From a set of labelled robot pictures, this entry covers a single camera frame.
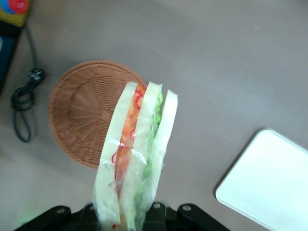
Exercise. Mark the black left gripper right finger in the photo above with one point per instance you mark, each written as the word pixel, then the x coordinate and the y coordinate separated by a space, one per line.
pixel 190 219

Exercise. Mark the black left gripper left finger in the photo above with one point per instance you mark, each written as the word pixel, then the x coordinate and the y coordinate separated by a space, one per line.
pixel 60 219

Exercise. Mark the plastic-wrapped triangle sandwich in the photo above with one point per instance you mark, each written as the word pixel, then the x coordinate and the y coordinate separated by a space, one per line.
pixel 142 134

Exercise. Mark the cream rectangular tray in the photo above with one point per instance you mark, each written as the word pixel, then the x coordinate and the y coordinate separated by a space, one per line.
pixel 267 175

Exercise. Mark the round brown wicker basket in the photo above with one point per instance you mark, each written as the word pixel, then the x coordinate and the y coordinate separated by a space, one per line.
pixel 81 108

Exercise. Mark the black machine with yellow panel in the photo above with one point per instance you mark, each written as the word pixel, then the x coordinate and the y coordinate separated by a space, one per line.
pixel 9 14

